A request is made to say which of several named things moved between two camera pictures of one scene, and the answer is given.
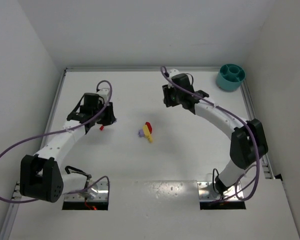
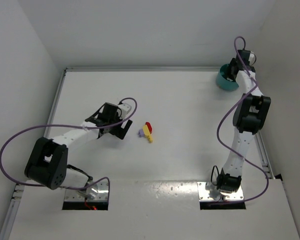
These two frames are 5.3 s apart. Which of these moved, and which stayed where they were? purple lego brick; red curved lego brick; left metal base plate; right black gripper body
Moved: right black gripper body
Stayed: purple lego brick; left metal base plate; red curved lego brick
